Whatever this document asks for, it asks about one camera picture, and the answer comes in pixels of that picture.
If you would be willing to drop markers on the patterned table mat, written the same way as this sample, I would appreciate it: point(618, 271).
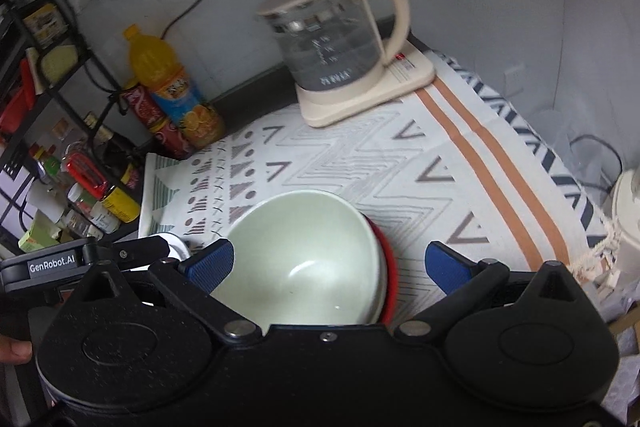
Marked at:
point(400, 177)

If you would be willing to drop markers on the dark sauce bottle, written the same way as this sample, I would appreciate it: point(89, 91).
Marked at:
point(111, 141)

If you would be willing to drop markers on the yellow label jar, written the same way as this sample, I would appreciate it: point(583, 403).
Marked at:
point(120, 203)

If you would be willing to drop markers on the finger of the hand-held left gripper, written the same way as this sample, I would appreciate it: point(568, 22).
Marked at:
point(140, 250)

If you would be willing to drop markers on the glass electric kettle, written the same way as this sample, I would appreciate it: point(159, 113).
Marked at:
point(335, 37)

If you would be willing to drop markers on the white appliance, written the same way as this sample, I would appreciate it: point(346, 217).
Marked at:
point(626, 217)

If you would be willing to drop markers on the green cap seasoning bottle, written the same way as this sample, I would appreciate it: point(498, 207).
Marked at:
point(49, 168)

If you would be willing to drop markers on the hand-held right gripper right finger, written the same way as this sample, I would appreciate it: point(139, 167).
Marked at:
point(446, 268)

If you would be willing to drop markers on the cream kettle heating base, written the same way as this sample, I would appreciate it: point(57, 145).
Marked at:
point(370, 94)

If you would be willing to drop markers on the black metal storage rack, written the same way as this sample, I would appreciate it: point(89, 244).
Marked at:
point(70, 72)

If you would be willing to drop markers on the orange juice bottle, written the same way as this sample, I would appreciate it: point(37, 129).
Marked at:
point(170, 87)

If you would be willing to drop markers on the light green ceramic bowl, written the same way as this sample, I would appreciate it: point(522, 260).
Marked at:
point(300, 257)

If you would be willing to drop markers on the yellow green sponge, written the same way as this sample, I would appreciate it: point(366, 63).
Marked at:
point(60, 60)

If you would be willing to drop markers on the green carton box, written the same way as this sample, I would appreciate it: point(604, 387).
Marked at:
point(39, 237)

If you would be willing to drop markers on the yellow packet box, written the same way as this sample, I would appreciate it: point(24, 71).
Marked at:
point(46, 23)

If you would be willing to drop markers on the white plate with blue print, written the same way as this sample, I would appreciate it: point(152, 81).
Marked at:
point(176, 247)

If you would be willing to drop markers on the person's left hand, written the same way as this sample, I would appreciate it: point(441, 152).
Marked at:
point(12, 350)

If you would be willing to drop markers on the red plastic bag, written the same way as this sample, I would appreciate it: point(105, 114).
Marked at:
point(18, 102)

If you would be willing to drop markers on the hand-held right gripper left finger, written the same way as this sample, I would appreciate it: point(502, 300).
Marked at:
point(210, 268)

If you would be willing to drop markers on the red bowl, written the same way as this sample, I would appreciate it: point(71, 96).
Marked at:
point(390, 267)

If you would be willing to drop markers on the white plastic cup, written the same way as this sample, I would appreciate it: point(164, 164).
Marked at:
point(46, 202)

